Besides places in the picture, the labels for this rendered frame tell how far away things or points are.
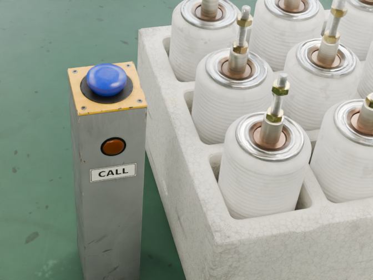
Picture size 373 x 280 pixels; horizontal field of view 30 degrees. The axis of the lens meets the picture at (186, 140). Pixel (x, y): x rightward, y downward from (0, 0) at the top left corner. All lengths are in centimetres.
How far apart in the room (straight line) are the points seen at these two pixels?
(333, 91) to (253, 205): 18
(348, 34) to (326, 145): 25
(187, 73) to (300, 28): 16
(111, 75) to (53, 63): 55
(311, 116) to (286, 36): 12
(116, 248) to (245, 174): 20
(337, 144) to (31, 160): 49
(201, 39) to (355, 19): 22
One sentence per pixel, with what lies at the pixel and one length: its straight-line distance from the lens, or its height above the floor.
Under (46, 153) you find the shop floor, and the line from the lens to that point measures 108.
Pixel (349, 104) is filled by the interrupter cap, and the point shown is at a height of 25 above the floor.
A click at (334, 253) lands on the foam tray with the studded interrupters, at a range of 85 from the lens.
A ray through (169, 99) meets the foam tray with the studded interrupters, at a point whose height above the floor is 18.
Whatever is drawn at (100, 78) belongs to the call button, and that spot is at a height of 33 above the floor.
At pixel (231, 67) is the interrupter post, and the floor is 26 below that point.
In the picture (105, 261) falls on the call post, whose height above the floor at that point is 6.
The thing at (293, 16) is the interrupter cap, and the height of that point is 25.
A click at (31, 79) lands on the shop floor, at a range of 121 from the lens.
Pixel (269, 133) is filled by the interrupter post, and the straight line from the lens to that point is 75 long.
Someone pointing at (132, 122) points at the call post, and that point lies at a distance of 71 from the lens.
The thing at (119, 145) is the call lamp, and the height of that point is 27.
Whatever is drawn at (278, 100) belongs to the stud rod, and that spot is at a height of 31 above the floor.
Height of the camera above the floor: 78
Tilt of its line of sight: 45 degrees down
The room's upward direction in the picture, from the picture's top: 6 degrees clockwise
